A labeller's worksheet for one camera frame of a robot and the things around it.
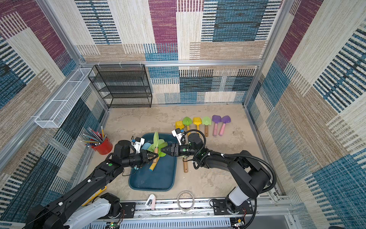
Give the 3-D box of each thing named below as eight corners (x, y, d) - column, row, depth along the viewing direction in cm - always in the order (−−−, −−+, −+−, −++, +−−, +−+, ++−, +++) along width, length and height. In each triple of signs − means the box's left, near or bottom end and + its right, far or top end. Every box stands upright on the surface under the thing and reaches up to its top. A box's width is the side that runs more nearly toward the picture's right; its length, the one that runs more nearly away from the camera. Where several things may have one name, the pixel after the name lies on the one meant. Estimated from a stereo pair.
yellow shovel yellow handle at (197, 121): (193, 130, 107) (193, 127, 105) (193, 119, 113) (193, 117, 111) (202, 129, 107) (202, 127, 105) (201, 119, 113) (201, 117, 111)
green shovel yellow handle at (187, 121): (187, 131, 107) (187, 128, 104) (182, 120, 113) (181, 118, 110) (194, 128, 108) (194, 125, 106) (189, 118, 115) (189, 115, 112)
